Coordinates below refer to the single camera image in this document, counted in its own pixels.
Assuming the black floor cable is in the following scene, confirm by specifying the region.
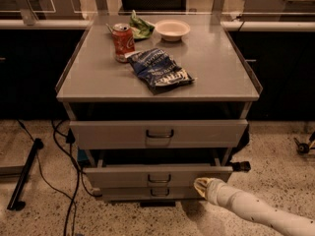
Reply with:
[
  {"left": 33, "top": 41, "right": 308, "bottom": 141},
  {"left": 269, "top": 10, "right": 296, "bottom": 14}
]
[{"left": 16, "top": 119, "right": 99, "bottom": 236}]

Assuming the black metal floor bar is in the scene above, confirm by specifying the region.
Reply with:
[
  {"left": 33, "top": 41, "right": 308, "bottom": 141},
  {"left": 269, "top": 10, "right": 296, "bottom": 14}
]
[{"left": 7, "top": 138, "right": 43, "bottom": 210}]

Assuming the grey bottom drawer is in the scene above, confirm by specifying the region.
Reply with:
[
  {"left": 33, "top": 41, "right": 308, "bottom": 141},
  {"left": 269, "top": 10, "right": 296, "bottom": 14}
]
[{"left": 100, "top": 187, "right": 201, "bottom": 202}]

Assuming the green chip bag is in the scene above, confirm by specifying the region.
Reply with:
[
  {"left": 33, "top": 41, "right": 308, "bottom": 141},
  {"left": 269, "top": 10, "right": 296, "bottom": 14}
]
[{"left": 129, "top": 11, "right": 155, "bottom": 40}]

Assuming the white paper bowl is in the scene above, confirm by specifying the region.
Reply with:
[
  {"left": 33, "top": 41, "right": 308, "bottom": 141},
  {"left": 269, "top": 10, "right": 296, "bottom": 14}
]
[{"left": 155, "top": 20, "right": 190, "bottom": 42}]

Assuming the blue chip bag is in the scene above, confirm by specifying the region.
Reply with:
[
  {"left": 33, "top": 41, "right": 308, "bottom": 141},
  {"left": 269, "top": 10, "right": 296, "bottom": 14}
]
[{"left": 125, "top": 48, "right": 194, "bottom": 94}]

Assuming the black chair wheel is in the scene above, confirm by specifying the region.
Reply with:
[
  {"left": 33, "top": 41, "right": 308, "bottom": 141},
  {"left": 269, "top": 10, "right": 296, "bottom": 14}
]
[{"left": 294, "top": 132, "right": 315, "bottom": 154}]

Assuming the grey drawer cabinet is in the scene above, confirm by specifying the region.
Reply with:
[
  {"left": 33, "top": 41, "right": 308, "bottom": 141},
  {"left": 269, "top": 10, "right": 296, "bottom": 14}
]
[{"left": 54, "top": 14, "right": 264, "bottom": 208}]

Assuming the grey top drawer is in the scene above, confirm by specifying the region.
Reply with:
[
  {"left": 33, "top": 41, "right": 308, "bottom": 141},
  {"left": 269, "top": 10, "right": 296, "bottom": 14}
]
[{"left": 70, "top": 120, "right": 247, "bottom": 149}]

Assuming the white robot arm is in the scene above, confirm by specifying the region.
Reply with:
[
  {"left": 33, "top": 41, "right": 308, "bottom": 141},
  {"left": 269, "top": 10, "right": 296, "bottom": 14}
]
[{"left": 194, "top": 177, "right": 315, "bottom": 236}]

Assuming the red soda can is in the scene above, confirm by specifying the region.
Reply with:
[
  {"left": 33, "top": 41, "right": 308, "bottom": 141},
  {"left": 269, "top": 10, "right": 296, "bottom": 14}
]
[{"left": 111, "top": 23, "right": 135, "bottom": 63}]

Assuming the grey drawer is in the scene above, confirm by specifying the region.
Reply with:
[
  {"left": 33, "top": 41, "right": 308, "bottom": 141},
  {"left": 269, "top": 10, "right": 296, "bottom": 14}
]
[
  {"left": 83, "top": 150, "right": 234, "bottom": 189},
  {"left": 100, "top": 187, "right": 201, "bottom": 202},
  {"left": 70, "top": 120, "right": 247, "bottom": 149}
]

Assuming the black caster wheel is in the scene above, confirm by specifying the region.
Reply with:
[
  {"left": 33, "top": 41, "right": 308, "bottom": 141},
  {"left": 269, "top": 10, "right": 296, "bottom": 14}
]
[{"left": 231, "top": 161, "right": 251, "bottom": 172}]

